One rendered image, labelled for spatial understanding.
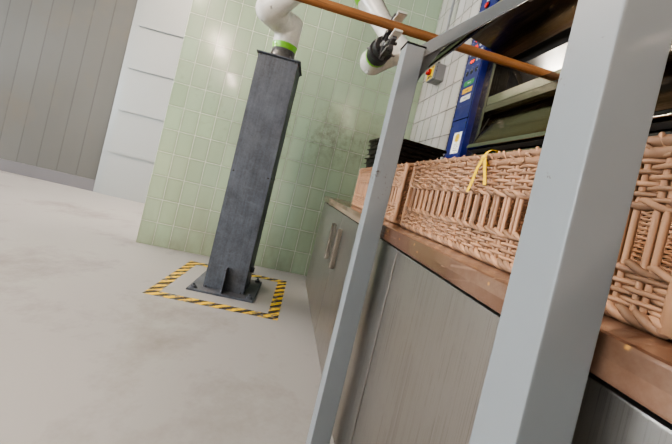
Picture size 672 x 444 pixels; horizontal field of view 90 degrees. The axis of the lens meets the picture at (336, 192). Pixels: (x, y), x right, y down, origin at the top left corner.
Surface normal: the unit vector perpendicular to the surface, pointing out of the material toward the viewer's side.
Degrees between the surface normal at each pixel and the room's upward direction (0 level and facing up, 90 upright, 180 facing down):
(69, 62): 90
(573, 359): 90
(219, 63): 90
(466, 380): 90
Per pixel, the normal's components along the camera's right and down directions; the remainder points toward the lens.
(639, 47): 0.14, 0.04
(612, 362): -0.96, -0.23
